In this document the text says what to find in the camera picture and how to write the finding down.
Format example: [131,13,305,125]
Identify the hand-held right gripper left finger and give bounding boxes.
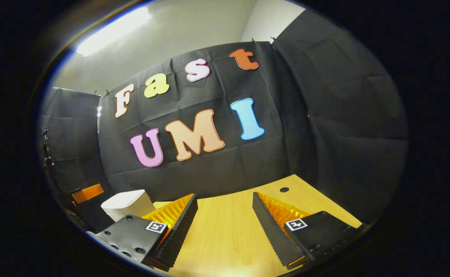
[87,193,198,269]

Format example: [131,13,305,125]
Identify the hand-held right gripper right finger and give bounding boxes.
[253,192,364,269]

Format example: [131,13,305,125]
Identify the white desktop garbage bin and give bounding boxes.
[101,189,156,222]

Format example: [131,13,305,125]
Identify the wooden desktop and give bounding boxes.
[154,174,364,277]

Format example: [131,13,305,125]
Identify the black backdrop cloth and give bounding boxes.
[40,10,408,231]

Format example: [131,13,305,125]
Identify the ceiling light panel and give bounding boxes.
[75,7,152,57]

